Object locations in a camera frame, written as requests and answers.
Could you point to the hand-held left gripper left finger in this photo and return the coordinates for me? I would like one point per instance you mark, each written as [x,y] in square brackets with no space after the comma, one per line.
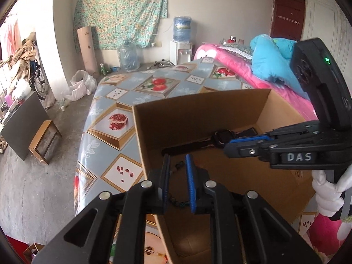
[165,176]

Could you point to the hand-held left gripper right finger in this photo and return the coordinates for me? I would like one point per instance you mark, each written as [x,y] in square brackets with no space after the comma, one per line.
[191,181]

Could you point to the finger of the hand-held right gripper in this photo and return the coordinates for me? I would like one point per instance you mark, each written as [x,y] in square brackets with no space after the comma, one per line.
[247,139]
[242,151]

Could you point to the black wrist watch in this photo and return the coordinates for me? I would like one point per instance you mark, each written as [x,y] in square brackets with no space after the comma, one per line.
[220,139]

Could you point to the cardboard box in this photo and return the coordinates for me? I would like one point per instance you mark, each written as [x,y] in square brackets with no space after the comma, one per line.
[170,121]

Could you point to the person's right hand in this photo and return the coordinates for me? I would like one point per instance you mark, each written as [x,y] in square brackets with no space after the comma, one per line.
[326,195]

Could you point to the fruit print tablecloth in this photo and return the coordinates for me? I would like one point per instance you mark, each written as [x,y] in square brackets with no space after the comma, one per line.
[110,148]

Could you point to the blue cartoon print quilt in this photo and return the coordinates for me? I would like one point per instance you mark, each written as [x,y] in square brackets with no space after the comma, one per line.
[269,57]

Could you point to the pink blanket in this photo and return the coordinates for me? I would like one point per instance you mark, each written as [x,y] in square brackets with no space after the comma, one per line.
[242,68]

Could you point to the white panelled door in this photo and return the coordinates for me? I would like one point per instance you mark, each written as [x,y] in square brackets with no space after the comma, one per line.
[321,16]

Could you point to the lace-edged patterned cloth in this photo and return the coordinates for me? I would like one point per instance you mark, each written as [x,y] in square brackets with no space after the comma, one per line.
[239,51]

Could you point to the brown door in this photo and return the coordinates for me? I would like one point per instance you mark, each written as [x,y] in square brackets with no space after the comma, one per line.
[286,8]

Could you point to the white water dispenser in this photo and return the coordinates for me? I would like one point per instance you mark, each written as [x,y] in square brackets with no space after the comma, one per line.
[180,53]

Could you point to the white plastic bag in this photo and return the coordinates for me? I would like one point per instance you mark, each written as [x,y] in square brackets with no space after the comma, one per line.
[79,86]

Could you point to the clear water jug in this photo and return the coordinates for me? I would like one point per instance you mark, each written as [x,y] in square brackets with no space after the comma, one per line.
[128,57]

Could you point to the green can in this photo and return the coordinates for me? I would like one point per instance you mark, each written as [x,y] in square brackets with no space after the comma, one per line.
[102,68]

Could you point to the wooden stool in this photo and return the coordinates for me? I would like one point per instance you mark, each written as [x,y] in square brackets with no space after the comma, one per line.
[44,128]

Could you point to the cardboard tube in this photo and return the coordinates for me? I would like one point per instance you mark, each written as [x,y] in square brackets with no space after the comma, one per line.
[88,52]

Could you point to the brown paper bag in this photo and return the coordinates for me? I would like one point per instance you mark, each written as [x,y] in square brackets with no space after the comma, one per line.
[34,251]

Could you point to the pile of beige clothes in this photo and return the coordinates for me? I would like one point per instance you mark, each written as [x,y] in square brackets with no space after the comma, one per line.
[23,52]

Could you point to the pink hanging garment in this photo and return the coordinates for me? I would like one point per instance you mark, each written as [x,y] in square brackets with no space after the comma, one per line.
[11,31]

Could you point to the metal hook rail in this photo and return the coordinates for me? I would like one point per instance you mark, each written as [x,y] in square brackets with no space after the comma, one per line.
[288,19]

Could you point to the green floral wall cloth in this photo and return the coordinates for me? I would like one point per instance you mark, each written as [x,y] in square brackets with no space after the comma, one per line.
[118,13]

